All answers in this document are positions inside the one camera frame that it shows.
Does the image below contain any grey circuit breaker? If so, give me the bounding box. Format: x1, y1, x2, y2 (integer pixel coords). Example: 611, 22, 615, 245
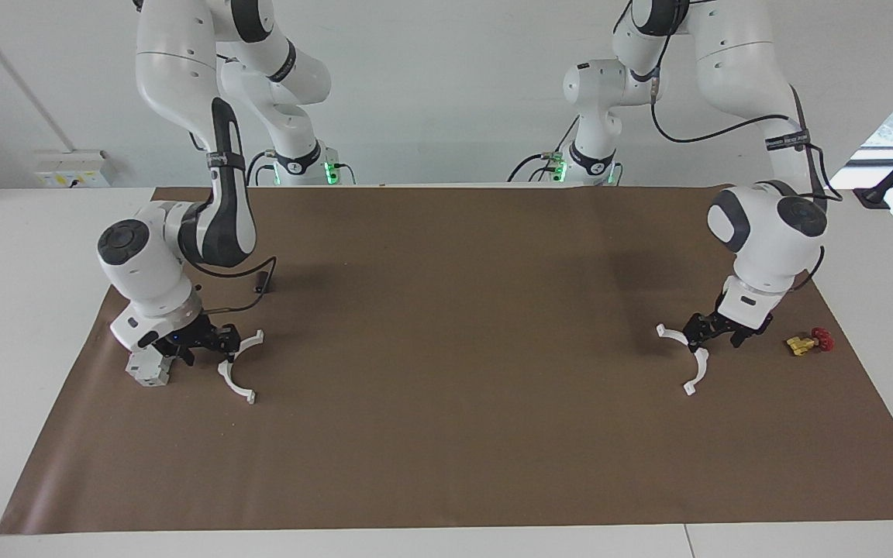
126, 349, 173, 388

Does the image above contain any black right base cable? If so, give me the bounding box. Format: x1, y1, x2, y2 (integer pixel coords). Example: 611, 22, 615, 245
247, 150, 277, 187

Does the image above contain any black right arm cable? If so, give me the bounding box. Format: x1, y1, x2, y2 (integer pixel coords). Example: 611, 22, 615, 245
183, 254, 278, 315

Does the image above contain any white wall socket box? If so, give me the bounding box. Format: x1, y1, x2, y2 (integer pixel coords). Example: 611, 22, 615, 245
34, 150, 118, 189

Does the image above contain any white half ring pipe clamp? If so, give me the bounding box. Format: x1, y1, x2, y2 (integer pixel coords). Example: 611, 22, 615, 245
656, 323, 710, 397
218, 329, 266, 405

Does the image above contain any brown paper table mat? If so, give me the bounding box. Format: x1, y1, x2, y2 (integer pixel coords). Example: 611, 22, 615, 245
0, 184, 893, 536

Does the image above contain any black left base cable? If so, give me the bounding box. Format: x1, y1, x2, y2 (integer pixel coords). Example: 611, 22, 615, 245
507, 116, 579, 184

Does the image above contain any black base cable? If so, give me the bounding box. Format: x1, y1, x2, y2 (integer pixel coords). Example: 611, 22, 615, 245
507, 116, 579, 184
247, 150, 277, 187

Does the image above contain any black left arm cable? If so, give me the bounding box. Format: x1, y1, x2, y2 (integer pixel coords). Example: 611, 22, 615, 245
648, 66, 843, 294

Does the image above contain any brass valve red handle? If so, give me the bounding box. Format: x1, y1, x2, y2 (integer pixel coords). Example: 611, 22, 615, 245
785, 326, 836, 357

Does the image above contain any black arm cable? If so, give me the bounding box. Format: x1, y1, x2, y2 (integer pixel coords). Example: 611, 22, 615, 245
183, 254, 278, 315
648, 66, 843, 294

